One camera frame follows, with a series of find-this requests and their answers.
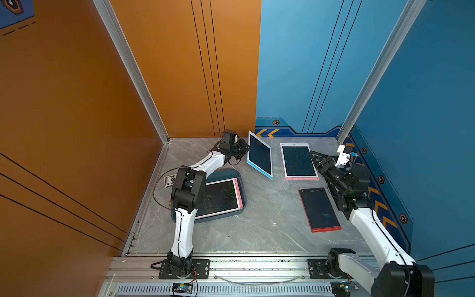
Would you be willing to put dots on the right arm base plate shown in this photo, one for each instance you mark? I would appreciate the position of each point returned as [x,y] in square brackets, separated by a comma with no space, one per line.
[318,269]

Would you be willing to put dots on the left green circuit board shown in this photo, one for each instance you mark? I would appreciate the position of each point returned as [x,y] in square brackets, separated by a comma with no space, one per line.
[182,289]

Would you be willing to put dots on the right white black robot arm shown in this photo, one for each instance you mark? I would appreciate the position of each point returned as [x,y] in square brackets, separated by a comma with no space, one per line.
[398,274]

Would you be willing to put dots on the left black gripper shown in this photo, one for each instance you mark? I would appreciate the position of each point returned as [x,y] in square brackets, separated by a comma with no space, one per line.
[245,146]

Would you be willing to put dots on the green circuit board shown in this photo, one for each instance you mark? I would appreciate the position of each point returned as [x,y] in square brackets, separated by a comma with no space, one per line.
[182,289]
[344,289]

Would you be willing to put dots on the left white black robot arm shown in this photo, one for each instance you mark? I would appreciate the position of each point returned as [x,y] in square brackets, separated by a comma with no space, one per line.
[188,192]

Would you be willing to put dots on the red writing tablet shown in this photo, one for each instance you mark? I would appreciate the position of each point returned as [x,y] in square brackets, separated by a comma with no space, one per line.
[319,211]

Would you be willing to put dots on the pink writing tablet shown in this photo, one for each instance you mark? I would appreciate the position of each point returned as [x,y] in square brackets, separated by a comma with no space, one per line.
[297,162]
[221,197]

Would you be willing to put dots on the aluminium corner post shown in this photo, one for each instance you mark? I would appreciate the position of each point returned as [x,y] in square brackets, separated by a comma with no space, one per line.
[403,25]
[111,22]

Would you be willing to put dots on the aluminium front rail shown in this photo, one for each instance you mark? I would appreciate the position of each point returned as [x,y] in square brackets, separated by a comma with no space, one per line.
[231,275]

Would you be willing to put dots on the light blue writing tablet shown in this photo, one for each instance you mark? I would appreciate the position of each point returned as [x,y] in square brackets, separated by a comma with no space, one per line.
[259,155]

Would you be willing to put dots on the left aluminium corner post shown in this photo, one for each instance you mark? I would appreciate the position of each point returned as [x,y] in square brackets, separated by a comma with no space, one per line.
[111,22]

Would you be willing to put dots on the right green circuit board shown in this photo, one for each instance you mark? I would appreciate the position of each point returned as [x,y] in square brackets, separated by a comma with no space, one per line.
[344,289]

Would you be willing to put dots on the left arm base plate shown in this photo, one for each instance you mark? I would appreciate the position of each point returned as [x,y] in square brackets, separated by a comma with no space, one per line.
[188,269]

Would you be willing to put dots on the right aluminium corner post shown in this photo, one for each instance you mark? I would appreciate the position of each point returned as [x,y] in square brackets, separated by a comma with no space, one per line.
[403,25]

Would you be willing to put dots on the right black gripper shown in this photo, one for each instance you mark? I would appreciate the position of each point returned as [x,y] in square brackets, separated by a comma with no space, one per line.
[327,166]

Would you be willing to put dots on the teal storage box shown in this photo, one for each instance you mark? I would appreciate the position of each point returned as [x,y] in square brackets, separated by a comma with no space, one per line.
[221,175]

